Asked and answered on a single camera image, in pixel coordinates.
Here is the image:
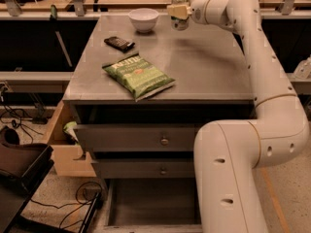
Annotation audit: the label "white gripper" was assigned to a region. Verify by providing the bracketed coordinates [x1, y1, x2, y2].
[167, 0, 213, 24]

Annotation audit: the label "7up soda can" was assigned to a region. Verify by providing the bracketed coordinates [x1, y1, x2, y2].
[171, 0, 190, 31]

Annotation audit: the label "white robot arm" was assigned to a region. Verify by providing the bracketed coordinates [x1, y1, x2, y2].
[167, 0, 309, 233]

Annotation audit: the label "white bowl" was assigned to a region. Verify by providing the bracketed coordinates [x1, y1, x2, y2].
[128, 8, 159, 33]

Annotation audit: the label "dark chocolate bar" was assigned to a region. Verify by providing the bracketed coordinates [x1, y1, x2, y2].
[104, 36, 135, 52]

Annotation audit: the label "green chip bag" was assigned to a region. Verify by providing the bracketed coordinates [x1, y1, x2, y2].
[102, 53, 175, 101]

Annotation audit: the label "top grey drawer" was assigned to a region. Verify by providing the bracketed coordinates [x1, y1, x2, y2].
[74, 124, 197, 152]

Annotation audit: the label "green bag in box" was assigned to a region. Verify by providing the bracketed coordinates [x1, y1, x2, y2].
[63, 121, 79, 145]

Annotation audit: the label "middle grey drawer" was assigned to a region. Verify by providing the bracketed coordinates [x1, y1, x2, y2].
[91, 158, 194, 179]

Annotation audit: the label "light wooden box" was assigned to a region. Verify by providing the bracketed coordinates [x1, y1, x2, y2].
[42, 101, 95, 177]

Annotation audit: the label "bottom open grey drawer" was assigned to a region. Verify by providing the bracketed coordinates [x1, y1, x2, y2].
[104, 178, 202, 233]

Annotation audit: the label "dark cart at left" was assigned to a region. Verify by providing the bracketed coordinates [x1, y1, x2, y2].
[0, 126, 53, 233]

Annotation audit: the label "green handled tool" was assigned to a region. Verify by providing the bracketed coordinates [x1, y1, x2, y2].
[50, 5, 73, 67]

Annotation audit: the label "metal railing frame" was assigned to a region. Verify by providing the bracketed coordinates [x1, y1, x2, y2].
[0, 0, 311, 21]

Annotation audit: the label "black floor cables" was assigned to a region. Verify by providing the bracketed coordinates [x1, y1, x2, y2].
[29, 181, 104, 230]

